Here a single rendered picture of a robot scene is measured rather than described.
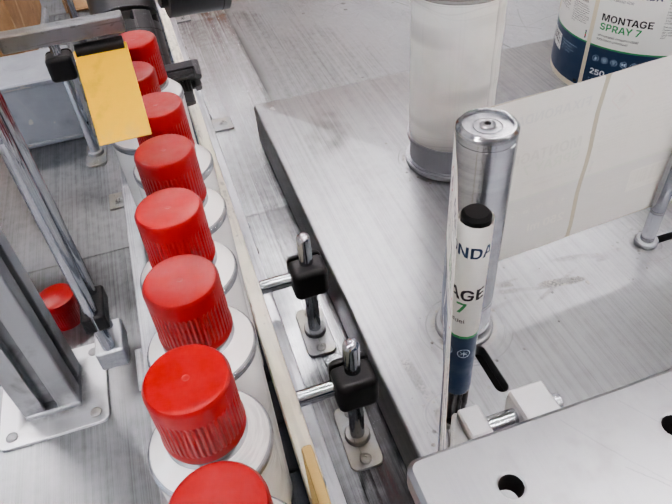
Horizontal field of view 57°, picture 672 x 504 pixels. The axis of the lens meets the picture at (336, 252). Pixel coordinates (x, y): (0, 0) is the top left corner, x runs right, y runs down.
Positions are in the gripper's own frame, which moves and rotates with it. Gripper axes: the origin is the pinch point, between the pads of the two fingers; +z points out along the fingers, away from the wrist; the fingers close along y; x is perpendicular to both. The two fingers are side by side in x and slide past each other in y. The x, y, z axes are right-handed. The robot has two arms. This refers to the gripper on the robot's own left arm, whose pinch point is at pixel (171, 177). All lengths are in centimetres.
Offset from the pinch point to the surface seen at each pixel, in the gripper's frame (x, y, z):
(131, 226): -8.4, -3.7, 3.8
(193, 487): -39.3, -0.6, 13.5
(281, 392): -17.5, 3.6, 17.6
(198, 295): -33.0, 0.9, 8.3
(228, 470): -39.2, 0.5, 13.4
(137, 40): -12.4, 0.8, -8.7
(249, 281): -9.0, 3.9, 10.5
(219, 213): -22.2, 2.8, 5.0
